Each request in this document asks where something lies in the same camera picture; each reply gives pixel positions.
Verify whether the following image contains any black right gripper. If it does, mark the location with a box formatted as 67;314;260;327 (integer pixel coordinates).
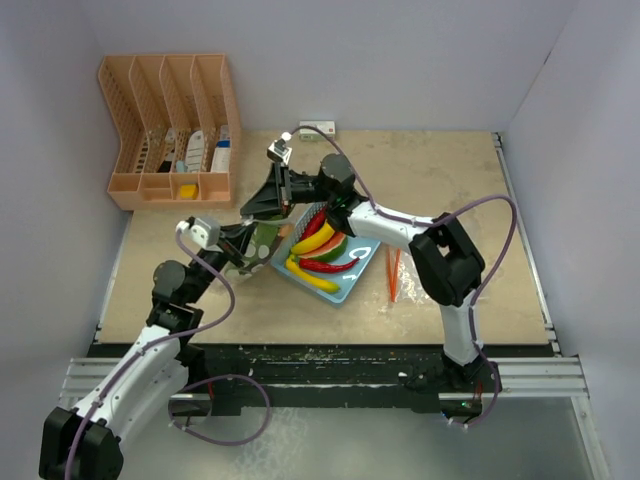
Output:
242;162;335;220

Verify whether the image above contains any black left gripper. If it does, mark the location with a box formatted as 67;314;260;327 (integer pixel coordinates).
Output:
185;219;256;304

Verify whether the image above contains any clear polka dot zip bag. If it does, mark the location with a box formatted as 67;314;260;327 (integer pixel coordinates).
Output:
222;217;294;283

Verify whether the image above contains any green leafy vegetable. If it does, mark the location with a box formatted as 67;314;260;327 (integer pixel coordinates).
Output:
246;223;282;263

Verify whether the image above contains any orange purple papaya slice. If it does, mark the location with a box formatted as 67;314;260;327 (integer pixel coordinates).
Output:
279;224;294;237

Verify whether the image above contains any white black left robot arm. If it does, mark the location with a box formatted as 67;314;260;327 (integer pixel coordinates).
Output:
39;217;256;479

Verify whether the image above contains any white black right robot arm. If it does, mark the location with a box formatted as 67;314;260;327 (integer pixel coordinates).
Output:
240;154;485;391

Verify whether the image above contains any clear bag with orange zipper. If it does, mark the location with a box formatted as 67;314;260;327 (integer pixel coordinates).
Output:
385;246;430;304

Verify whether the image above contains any red chili pepper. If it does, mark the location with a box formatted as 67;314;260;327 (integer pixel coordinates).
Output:
300;207;326;241
298;258;359;274

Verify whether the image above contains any yellow banana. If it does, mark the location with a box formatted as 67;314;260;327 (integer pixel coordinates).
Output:
290;222;335;256
285;256;340;294

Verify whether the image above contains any white blue box in organizer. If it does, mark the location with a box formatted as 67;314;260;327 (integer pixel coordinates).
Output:
210;125;231;173

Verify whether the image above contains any yellow block in organizer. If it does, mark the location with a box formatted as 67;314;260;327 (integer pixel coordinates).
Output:
179;184;198;200

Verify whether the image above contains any watermelon slice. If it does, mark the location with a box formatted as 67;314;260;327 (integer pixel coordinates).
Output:
302;232;348;263

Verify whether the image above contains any green and white small box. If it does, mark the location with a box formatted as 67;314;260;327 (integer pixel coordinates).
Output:
298;120;336;142

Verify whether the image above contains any white bottle in organizer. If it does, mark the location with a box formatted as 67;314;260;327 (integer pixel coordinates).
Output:
184;130;205;173

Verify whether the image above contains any light blue plastic basket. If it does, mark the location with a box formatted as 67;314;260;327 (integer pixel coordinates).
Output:
271;203;381;306

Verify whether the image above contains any peach plastic file organizer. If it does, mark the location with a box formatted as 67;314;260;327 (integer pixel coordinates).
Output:
98;53;242;211

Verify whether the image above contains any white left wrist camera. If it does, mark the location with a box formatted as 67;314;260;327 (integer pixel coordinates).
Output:
176;216;221;251

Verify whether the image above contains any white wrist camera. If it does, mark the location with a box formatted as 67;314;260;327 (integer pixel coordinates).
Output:
176;216;221;251
267;132;292;166

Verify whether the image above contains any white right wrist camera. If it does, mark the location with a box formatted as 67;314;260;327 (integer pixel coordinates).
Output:
267;132;292;166

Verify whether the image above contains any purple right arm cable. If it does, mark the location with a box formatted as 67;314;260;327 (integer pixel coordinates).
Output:
287;125;519;381

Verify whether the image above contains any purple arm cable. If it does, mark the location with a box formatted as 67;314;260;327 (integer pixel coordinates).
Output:
64;229;237;480
287;125;519;381

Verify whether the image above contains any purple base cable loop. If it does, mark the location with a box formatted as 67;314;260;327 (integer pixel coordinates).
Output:
167;374;274;447

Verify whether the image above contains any black aluminium base frame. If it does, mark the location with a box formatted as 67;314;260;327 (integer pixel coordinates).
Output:
59;342;611;480

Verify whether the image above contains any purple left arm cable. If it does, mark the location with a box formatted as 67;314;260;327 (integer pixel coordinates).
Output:
64;229;237;480

